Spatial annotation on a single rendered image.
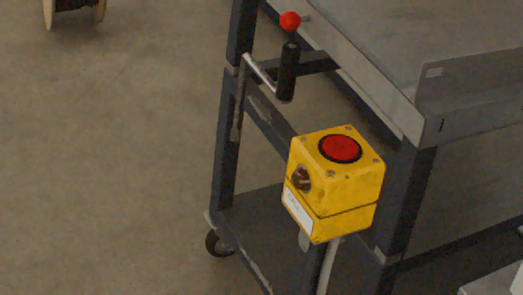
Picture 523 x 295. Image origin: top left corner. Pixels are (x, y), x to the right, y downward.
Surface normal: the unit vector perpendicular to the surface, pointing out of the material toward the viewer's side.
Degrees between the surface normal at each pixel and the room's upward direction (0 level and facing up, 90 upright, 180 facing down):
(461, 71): 90
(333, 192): 90
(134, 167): 0
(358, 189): 91
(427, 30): 0
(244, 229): 0
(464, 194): 90
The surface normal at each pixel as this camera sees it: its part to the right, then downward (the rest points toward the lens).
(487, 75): 0.47, 0.62
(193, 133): 0.13, -0.75
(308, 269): -0.87, 0.23
